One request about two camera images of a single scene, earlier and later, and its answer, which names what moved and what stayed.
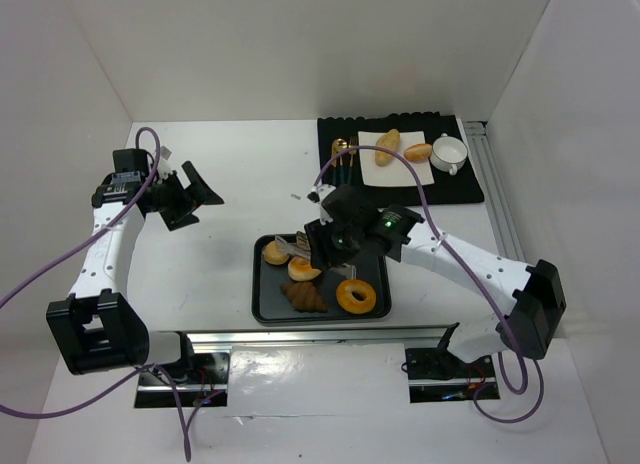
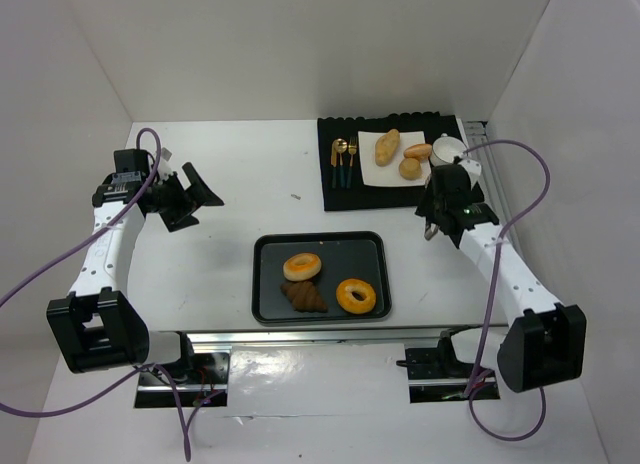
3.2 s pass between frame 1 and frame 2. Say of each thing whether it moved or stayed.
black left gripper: stayed
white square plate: stayed
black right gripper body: moved
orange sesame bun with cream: stayed
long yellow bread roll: stayed
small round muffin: moved
